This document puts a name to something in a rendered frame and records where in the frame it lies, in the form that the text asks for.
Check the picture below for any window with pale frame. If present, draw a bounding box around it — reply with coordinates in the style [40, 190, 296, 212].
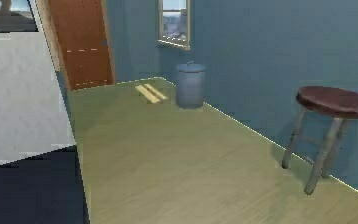
[157, 0, 192, 51]

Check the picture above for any grey lidded trash bin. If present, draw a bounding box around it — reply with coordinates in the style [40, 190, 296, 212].
[175, 60, 207, 110]

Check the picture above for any framed picture on wall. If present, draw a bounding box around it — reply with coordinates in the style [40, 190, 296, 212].
[0, 0, 39, 34]

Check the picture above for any dark red round stool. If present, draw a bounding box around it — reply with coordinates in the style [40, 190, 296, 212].
[280, 85, 358, 196]

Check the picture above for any brown wooden room door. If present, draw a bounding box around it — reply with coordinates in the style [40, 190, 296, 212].
[36, 0, 118, 92]

